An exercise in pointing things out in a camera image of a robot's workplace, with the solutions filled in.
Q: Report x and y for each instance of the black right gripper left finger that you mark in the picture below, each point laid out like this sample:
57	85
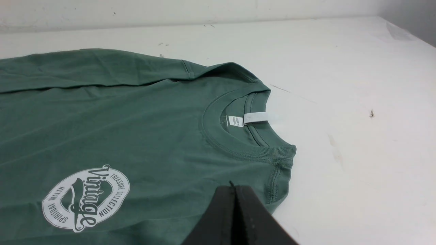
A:
215	225

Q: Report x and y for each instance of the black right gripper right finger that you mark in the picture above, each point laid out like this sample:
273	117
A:
254	225

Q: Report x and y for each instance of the green long sleeve shirt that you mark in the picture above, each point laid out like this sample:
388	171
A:
108	147

